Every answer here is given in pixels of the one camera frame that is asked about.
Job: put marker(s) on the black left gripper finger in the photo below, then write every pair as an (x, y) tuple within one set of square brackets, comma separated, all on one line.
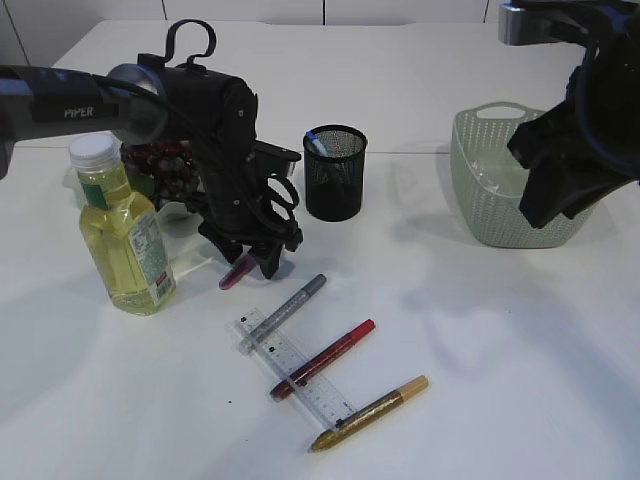
[(267, 256), (228, 249)]

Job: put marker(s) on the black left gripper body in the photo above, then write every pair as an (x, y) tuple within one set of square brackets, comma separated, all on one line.
[(249, 197)]

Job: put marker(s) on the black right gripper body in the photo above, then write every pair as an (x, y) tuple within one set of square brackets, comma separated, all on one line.
[(587, 146)]

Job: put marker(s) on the pink scissors with purple sheath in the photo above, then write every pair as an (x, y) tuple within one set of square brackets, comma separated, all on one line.
[(242, 267)]

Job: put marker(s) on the transparent plastic ruler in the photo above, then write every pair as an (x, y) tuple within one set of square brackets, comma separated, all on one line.
[(320, 398)]

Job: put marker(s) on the purple grape bunch with leaves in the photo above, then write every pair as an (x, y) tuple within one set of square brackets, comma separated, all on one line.
[(164, 172)]

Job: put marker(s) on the blue scissors with sheath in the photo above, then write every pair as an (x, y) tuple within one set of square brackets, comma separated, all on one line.
[(318, 146)]

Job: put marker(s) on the clear plastic sheet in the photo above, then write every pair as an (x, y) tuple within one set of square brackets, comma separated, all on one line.
[(490, 175)]

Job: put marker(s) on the yellow tea bottle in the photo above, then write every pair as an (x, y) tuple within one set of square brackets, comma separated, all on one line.
[(120, 228)]

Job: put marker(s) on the red glitter pen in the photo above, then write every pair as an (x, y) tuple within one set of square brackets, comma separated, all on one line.
[(309, 370)]

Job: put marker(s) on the gold glitter pen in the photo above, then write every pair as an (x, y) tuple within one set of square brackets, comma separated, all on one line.
[(366, 416)]

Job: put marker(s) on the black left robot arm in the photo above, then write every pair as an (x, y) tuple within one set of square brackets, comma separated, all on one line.
[(41, 102)]

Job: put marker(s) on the green wavy glass plate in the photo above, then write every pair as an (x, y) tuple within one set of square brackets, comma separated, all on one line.
[(170, 207)]

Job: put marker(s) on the silver glitter pen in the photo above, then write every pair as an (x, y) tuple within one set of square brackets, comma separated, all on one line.
[(283, 313)]

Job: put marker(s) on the black mesh pen holder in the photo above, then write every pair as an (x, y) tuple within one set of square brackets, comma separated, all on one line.
[(333, 185)]

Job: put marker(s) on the green woven plastic basket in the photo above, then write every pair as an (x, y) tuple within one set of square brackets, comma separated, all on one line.
[(495, 219)]

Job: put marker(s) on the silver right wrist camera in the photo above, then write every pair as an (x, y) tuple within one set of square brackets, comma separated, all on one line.
[(523, 23)]

